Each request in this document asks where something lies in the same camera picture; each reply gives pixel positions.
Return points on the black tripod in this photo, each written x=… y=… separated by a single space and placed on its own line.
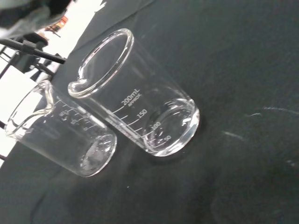
x=30 y=47

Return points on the black cloth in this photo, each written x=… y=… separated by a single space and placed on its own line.
x=222 y=70

